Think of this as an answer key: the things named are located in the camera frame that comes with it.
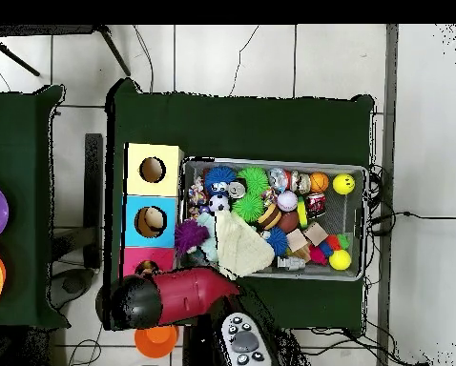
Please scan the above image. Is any black upright panel stand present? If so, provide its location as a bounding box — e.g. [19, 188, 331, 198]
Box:
[49, 132, 104, 311]

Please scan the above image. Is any black tripod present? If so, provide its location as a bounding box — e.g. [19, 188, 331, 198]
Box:
[0, 24, 133, 77]

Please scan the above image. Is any light blue cloth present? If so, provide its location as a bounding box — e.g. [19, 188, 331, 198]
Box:
[195, 212, 219, 264]

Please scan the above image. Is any large green spiky ball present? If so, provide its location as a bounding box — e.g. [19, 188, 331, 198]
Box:
[237, 166, 270, 194]

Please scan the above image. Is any shallow wire mesh bin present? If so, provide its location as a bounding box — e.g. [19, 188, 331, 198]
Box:
[176, 156, 369, 282]

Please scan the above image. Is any multicoloured spiky caterpillar toy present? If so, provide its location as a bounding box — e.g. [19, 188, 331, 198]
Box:
[309, 233, 351, 266]

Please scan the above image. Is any wooden box with three holes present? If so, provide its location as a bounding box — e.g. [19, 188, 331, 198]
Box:
[117, 142, 185, 291]

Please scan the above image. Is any black power cable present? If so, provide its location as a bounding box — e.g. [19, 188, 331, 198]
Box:
[368, 210, 456, 221]

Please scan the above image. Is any dark green side tablecloth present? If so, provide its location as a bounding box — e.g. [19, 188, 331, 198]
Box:
[0, 84, 71, 331]

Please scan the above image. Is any cream white waffle cloth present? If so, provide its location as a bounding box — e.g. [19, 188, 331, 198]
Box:
[214, 211, 276, 281]

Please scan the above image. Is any orange plastic cup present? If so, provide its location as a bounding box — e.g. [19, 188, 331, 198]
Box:
[134, 324, 180, 359]

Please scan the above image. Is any thin black floor cable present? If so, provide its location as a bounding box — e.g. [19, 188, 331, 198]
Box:
[229, 24, 260, 97]

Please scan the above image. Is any blue spiky ball with eyes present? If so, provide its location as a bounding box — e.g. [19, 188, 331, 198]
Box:
[203, 165, 237, 195]

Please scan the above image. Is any small soccer ball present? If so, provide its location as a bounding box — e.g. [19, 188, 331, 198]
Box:
[207, 193, 231, 214]

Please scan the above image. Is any small orange basketball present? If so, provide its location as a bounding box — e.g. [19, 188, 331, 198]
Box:
[308, 172, 330, 194]

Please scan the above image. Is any yellow foam ball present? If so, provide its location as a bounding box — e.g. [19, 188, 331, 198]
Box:
[331, 173, 356, 196]

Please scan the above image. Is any toy hamburger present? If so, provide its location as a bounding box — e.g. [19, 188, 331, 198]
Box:
[257, 203, 282, 231]

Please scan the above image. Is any purple spiky ball with eyes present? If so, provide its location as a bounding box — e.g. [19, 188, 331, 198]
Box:
[174, 218, 211, 255]

